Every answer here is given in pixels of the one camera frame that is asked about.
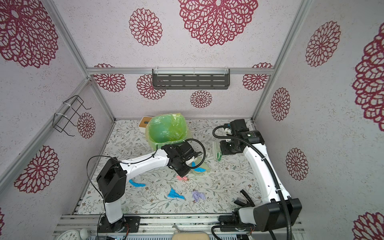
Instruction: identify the light green hand brush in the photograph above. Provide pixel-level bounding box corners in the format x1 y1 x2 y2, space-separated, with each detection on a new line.
213 141 222 162

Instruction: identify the blue green paper scrap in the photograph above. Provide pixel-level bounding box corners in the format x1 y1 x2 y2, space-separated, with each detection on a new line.
191 162 207 173

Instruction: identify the light green dustpan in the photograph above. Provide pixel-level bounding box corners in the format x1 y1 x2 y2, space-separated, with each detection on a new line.
192 163 211 175

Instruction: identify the green bin with bag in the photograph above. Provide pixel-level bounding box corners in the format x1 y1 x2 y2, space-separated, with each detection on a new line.
145 113 192 151

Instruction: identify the purple paper scrap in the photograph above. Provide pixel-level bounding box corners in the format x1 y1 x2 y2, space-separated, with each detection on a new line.
192 190 207 203

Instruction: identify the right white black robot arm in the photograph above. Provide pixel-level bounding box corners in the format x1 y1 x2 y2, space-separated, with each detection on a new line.
213 119 302 240

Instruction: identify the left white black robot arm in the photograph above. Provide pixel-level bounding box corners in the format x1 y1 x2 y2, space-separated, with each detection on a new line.
97 139 207 225

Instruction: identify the pink paper scrap centre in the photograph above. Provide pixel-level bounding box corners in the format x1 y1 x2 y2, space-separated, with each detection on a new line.
177 176 188 181

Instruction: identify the blue paper scrap centre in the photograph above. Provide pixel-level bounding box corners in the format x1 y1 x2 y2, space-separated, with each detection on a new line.
168 189 186 201

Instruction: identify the white wooden-top tissue box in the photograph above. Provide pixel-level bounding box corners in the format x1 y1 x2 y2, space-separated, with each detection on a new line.
138 116 153 133

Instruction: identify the blue paper scrap left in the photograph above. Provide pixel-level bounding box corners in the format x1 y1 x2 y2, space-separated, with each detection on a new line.
129 180 146 188

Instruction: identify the black stapler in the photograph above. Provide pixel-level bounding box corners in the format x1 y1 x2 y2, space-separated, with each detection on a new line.
234 190 256 207

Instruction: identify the beige object at bottom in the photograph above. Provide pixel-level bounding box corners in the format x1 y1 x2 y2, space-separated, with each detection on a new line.
172 225 210 240

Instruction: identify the white round gauge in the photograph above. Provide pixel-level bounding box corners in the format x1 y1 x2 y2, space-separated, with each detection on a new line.
56 230 81 240

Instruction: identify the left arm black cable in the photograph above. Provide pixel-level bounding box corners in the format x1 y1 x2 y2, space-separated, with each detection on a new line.
86 138 207 211

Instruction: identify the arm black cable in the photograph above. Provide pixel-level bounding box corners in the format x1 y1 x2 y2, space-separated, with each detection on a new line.
86 138 207 211
210 125 293 240

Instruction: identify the dark grey wall shelf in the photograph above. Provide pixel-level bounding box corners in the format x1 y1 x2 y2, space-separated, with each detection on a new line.
152 69 231 90

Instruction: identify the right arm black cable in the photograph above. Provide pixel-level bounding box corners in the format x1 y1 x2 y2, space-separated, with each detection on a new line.
210 125 293 240

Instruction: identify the black wire wall rack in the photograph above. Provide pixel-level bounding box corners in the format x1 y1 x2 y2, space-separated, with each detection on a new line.
52 95 92 137

